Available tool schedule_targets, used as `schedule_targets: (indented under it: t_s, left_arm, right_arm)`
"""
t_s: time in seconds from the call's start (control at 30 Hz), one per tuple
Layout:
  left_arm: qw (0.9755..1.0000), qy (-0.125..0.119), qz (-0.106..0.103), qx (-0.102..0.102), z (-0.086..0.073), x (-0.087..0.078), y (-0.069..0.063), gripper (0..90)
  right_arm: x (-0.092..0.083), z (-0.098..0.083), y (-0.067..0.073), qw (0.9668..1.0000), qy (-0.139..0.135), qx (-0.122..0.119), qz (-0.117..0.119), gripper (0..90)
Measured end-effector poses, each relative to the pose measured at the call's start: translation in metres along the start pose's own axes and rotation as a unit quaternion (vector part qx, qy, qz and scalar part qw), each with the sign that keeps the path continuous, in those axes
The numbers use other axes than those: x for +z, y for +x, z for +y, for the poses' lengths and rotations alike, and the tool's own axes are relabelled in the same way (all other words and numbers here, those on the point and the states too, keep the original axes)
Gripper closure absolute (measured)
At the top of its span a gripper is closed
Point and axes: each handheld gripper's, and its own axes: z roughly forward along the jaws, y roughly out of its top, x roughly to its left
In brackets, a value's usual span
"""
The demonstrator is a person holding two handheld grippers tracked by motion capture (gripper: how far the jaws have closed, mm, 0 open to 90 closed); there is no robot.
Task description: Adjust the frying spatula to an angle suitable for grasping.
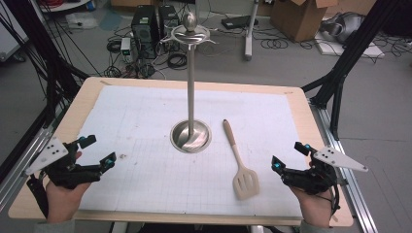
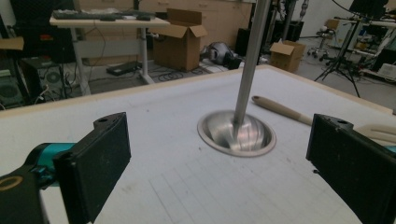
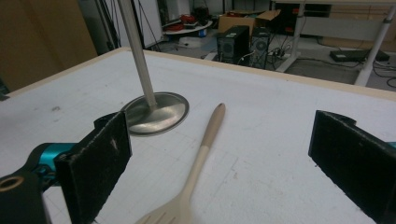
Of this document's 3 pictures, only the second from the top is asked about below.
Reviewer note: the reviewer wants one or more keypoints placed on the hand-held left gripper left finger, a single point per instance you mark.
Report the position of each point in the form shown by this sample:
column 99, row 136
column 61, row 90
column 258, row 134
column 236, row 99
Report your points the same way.
column 93, row 168

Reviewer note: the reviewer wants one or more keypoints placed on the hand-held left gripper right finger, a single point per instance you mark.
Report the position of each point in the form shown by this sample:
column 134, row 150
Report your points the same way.
column 355, row 168

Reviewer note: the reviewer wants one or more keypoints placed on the beige slotted spatula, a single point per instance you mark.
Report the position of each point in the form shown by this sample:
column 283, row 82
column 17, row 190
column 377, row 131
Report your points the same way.
column 280, row 109

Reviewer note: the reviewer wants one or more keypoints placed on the metal utensil stand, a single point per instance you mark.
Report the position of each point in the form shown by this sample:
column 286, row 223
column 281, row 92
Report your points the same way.
column 247, row 77

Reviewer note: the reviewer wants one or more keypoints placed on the white grid mat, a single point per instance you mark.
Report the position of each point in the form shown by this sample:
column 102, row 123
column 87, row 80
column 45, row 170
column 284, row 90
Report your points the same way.
column 174, row 174

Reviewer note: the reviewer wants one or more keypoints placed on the black computer tower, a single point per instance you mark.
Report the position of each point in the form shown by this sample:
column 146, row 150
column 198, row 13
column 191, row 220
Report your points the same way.
column 46, row 77
column 9, row 91

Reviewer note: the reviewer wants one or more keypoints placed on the flat black device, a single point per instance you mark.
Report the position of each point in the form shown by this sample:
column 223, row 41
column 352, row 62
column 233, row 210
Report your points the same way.
column 124, row 67

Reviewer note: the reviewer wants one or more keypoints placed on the black tripod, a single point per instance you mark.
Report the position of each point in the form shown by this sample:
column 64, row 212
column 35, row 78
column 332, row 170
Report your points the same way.
column 339, row 62

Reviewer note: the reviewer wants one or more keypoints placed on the small cardboard box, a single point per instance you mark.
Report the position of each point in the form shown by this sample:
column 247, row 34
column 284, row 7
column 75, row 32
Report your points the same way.
column 288, row 57

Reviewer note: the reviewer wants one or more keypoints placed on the large open cardboard box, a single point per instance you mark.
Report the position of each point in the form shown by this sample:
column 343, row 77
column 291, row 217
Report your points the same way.
column 177, row 49

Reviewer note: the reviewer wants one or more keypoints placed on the white desk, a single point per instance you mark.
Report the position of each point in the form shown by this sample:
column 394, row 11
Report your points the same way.
column 109, row 22

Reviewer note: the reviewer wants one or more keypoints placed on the black keyboard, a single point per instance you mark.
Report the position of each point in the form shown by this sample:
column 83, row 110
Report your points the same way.
column 84, row 15

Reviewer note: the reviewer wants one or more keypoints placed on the grey backpack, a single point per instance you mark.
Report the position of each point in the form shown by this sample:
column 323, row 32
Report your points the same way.
column 219, row 53

